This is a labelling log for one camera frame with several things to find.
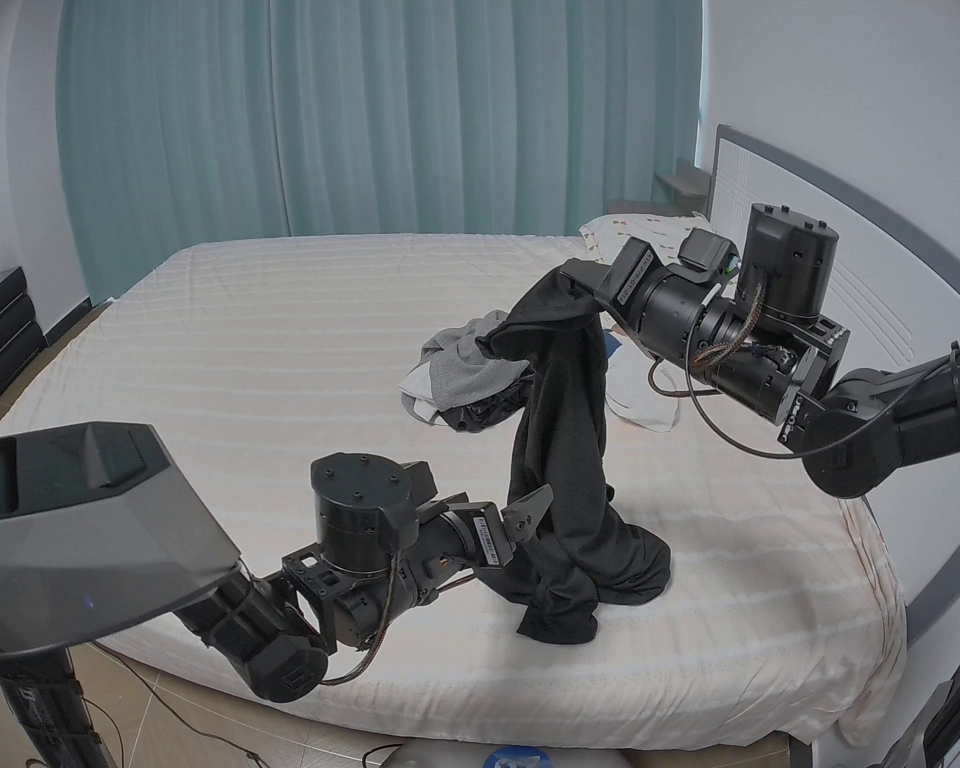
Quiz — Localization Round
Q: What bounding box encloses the bed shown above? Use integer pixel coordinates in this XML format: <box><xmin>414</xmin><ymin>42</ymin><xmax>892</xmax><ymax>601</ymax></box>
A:
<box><xmin>0</xmin><ymin>123</ymin><xmax>960</xmax><ymax>768</ymax></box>

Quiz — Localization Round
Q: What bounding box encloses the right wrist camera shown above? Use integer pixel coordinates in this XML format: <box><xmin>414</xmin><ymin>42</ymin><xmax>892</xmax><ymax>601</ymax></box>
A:
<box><xmin>678</xmin><ymin>228</ymin><xmax>740</xmax><ymax>273</ymax></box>

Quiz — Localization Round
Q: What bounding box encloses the grey bedside table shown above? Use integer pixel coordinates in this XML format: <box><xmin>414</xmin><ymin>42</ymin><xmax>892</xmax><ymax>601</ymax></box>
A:
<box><xmin>607</xmin><ymin>157</ymin><xmax>712</xmax><ymax>220</ymax></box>

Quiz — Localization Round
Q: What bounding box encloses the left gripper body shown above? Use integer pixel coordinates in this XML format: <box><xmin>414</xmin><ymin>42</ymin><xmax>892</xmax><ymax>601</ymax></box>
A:
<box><xmin>412</xmin><ymin>501</ymin><xmax>520</xmax><ymax>601</ymax></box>

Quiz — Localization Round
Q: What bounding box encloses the white printed pillow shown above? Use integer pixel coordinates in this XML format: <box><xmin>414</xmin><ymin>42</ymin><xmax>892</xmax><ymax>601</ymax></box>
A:
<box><xmin>581</xmin><ymin>212</ymin><xmax>717</xmax><ymax>264</ymax></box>

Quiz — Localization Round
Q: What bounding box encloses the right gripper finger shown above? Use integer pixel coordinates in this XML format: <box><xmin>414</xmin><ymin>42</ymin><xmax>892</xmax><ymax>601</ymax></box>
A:
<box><xmin>558</xmin><ymin>258</ymin><xmax>610</xmax><ymax>301</ymax></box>

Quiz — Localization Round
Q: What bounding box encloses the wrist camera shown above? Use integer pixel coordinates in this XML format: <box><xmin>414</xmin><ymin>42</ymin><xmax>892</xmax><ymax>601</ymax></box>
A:
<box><xmin>405</xmin><ymin>459</ymin><xmax>470</xmax><ymax>526</ymax></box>
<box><xmin>678</xmin><ymin>228</ymin><xmax>740</xmax><ymax>273</ymax></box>

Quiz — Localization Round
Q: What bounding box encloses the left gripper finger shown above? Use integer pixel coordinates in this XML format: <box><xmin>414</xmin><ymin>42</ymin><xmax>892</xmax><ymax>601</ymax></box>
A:
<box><xmin>501</xmin><ymin>483</ymin><xmax>555</xmax><ymax>543</ymax></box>

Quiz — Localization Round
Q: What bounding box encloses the pile of clothes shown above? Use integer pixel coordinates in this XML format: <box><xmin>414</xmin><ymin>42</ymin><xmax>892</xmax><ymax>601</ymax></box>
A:
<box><xmin>397</xmin><ymin>307</ymin><xmax>680</xmax><ymax>436</ymax></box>

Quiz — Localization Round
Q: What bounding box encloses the black chest of drawers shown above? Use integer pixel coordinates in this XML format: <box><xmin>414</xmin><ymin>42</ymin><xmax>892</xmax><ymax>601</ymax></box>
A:
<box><xmin>0</xmin><ymin>266</ymin><xmax>48</xmax><ymax>395</ymax></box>

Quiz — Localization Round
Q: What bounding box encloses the black T-shirt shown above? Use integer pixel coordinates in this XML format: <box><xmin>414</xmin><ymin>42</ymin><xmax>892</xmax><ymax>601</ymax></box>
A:
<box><xmin>476</xmin><ymin>270</ymin><xmax>672</xmax><ymax>646</ymax></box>

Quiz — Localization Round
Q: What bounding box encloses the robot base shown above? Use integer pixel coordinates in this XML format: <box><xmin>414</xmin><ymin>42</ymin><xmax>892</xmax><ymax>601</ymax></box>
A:
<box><xmin>390</xmin><ymin>738</ymin><xmax>571</xmax><ymax>768</ymax></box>

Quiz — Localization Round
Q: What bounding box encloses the blue-green curtain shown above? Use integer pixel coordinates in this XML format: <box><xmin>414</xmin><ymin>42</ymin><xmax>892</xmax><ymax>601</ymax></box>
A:
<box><xmin>56</xmin><ymin>0</ymin><xmax>290</xmax><ymax>305</ymax></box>
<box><xmin>270</xmin><ymin>0</ymin><xmax>710</xmax><ymax>241</ymax></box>

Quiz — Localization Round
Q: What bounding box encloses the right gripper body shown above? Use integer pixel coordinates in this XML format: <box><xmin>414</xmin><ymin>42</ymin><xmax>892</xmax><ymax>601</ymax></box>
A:
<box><xmin>598</xmin><ymin>237</ymin><xmax>740</xmax><ymax>369</ymax></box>

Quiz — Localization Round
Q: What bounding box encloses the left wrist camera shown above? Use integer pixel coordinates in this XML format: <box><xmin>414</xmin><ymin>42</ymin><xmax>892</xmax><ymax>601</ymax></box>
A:
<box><xmin>405</xmin><ymin>459</ymin><xmax>470</xmax><ymax>526</ymax></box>

